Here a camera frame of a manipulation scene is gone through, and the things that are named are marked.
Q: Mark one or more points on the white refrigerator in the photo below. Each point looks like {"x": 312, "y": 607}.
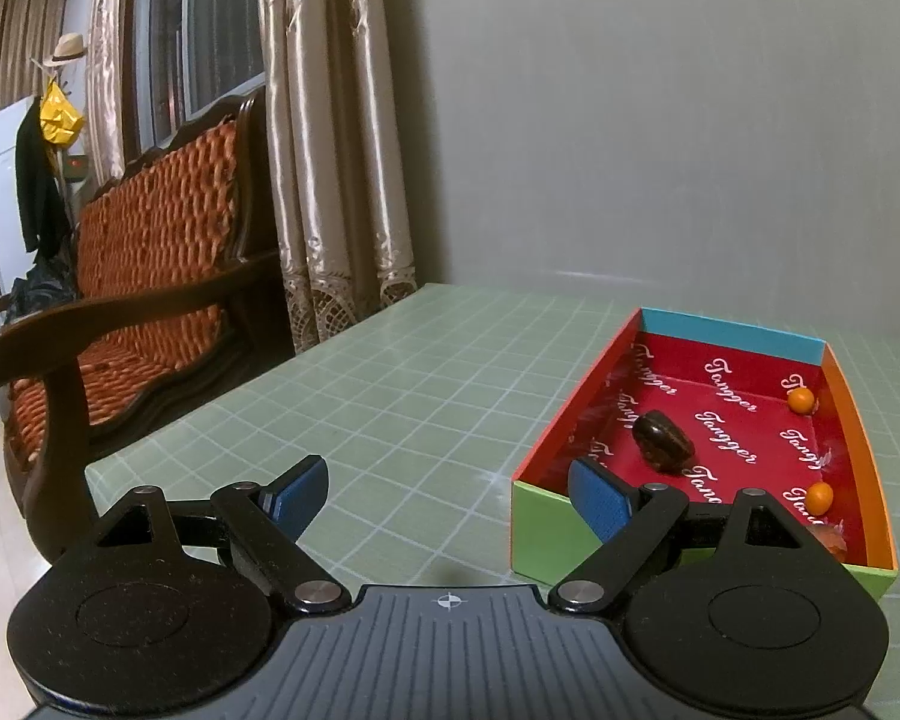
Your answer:
{"x": 0, "y": 187}

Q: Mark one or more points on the yellow bag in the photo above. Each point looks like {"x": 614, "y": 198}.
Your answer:
{"x": 60, "y": 116}

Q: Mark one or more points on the black coat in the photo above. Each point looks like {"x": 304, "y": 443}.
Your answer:
{"x": 37, "y": 180}

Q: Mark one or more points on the small orange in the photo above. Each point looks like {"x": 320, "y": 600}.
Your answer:
{"x": 800, "y": 400}
{"x": 818, "y": 498}

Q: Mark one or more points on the dark wooden sofa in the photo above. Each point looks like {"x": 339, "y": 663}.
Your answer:
{"x": 45, "y": 337}

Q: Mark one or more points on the straw hat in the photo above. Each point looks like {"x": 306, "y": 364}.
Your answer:
{"x": 67, "y": 49}

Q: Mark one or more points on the dark framed window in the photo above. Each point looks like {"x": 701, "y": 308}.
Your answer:
{"x": 210, "y": 15}

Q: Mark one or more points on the reddish orange fruit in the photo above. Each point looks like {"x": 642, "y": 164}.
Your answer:
{"x": 832, "y": 538}

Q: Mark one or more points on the beige satin curtain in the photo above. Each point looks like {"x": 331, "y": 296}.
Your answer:
{"x": 112, "y": 52}
{"x": 7, "y": 37}

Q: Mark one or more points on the multicoloured cardboard box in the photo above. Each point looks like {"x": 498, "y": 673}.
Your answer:
{"x": 727, "y": 397}

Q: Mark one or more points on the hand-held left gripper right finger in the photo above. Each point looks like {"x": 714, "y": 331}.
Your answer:
{"x": 600, "y": 499}

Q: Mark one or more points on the small device red light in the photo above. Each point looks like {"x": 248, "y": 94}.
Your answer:
{"x": 79, "y": 168}

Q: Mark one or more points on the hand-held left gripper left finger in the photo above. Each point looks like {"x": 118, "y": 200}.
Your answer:
{"x": 300, "y": 495}

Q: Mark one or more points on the dark bag pile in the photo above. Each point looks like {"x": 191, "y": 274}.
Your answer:
{"x": 37, "y": 289}

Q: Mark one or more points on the orange woven sofa cushion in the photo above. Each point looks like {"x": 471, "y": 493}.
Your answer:
{"x": 157, "y": 232}

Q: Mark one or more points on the beige satin curtain lace hem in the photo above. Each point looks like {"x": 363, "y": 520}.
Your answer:
{"x": 330, "y": 127}

